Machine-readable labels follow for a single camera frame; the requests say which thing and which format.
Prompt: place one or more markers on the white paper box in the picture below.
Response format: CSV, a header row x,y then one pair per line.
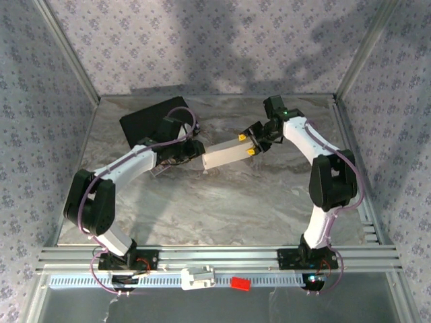
x,y
225,156

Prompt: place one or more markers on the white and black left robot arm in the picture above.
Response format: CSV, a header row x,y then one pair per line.
x,y
114,175

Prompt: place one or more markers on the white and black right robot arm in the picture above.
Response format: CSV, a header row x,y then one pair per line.
x,y
333,175

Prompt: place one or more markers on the black briefcase with metal fittings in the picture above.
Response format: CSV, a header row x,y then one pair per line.
x,y
144,121

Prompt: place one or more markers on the red plastic block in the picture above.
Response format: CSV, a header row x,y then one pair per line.
x,y
240,283

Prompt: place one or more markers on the black controller board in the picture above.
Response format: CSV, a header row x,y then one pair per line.
x,y
316,284
123,279

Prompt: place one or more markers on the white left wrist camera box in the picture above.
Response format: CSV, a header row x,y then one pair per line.
x,y
184,129

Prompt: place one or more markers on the aluminium back rail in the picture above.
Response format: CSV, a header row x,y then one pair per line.
x,y
219,96

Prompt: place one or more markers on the aluminium side rail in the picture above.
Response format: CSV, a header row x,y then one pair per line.
x,y
347,134
88,134

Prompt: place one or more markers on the aluminium mounting rail beam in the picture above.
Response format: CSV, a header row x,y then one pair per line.
x,y
219,257

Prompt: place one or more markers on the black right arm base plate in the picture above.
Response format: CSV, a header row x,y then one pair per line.
x,y
286,259

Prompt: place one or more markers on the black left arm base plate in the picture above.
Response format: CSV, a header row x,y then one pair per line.
x,y
151,259

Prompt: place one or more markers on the aluminium frame post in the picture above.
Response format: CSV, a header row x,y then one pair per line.
x,y
365,50
69,50

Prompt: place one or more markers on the white plastic bracket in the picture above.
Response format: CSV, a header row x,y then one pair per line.
x,y
193,281

